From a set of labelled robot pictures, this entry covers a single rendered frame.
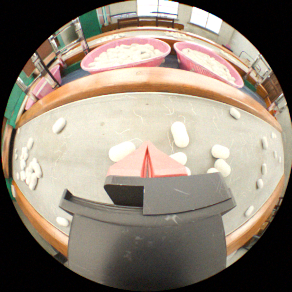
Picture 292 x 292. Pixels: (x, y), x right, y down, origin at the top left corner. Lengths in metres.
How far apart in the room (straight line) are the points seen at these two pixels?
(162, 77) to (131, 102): 0.07
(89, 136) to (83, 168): 0.05
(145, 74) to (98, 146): 0.14
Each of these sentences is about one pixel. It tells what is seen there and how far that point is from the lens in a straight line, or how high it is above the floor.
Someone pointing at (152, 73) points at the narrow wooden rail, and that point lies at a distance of 0.20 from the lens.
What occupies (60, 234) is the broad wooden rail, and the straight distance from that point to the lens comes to 0.30.
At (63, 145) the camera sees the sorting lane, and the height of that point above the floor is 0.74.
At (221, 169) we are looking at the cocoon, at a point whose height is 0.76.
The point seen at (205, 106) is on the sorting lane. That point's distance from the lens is 0.21.
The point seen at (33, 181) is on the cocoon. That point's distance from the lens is 0.30.
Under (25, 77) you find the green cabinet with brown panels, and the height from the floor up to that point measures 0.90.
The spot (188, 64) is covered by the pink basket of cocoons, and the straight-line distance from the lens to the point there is 0.31.
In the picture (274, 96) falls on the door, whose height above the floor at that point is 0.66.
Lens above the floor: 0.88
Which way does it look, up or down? 76 degrees down
